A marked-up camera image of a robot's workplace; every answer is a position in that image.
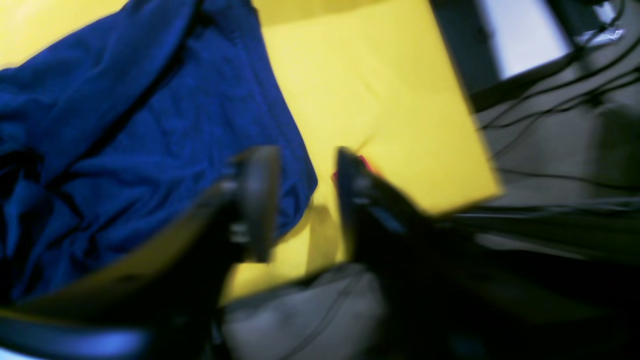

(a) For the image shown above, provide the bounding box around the red clamp top right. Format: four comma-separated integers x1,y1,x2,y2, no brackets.
330,154,381,183

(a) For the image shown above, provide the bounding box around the yellow table cloth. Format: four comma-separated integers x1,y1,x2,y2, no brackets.
1,0,501,303

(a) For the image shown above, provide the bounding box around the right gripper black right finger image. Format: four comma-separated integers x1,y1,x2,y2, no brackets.
336,146,639,360

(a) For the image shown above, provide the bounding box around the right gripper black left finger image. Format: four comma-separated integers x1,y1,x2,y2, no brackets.
1,146,281,360

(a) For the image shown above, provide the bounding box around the dark blue long-sleeve shirt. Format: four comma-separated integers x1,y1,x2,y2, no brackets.
0,0,318,305

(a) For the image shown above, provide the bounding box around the black cable bundle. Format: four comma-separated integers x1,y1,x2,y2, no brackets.
475,0,640,221

